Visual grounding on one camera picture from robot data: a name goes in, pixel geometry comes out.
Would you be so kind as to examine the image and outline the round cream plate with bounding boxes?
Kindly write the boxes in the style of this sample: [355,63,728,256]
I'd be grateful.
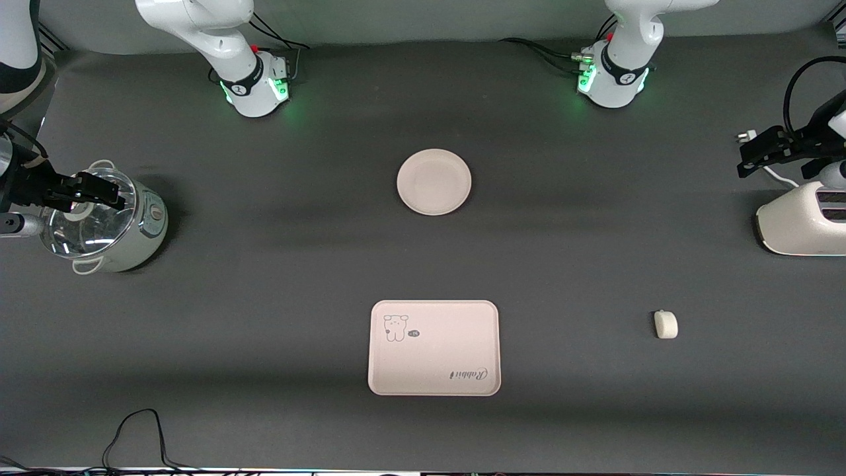
[397,149,473,216]

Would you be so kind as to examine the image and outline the cream tray with rabbit print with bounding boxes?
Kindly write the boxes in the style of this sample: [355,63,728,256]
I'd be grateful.
[367,299,502,397]

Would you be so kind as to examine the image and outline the glass pot lid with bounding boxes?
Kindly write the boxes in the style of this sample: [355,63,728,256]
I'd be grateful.
[38,167,138,258]

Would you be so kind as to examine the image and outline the pale green electric pot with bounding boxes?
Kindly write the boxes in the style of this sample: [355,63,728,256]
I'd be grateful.
[40,159,169,275]

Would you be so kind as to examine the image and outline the cream toaster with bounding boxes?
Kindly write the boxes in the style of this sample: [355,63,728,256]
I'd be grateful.
[755,182,846,257]

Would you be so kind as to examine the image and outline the dark grey table cloth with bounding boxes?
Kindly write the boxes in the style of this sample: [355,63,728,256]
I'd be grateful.
[0,23,846,473]

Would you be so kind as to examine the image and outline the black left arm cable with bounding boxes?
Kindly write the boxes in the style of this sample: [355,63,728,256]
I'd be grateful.
[783,56,846,139]

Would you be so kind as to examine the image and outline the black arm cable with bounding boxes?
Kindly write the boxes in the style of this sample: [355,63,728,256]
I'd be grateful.
[783,56,846,139]
[0,119,50,163]

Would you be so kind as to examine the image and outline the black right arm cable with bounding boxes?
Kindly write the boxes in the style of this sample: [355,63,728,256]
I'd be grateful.
[0,119,50,163]

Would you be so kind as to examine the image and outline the black cable on table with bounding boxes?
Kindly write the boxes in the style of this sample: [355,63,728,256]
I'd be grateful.
[102,409,206,472]

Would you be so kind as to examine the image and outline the black right arm base cables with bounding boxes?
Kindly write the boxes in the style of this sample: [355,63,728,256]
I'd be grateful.
[248,13,311,80]

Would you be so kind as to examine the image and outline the black arm base cables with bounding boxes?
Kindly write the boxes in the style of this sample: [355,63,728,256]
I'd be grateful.
[499,13,619,75]
[248,13,311,80]

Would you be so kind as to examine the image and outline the black left arm base cables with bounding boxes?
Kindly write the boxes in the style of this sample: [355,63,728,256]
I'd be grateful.
[499,13,619,75]

